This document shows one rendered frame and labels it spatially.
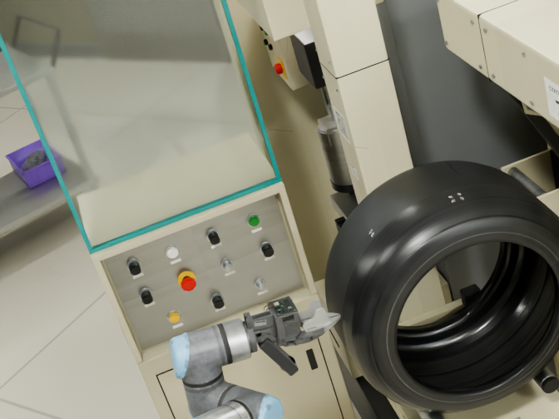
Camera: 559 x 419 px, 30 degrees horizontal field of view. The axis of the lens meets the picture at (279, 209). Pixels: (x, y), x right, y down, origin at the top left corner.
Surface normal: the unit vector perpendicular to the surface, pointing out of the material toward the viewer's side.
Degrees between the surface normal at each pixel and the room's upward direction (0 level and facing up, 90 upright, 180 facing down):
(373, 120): 90
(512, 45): 90
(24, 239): 0
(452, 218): 42
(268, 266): 90
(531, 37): 0
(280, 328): 90
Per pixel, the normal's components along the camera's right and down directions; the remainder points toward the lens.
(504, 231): 0.29, 0.25
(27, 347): -0.26, -0.83
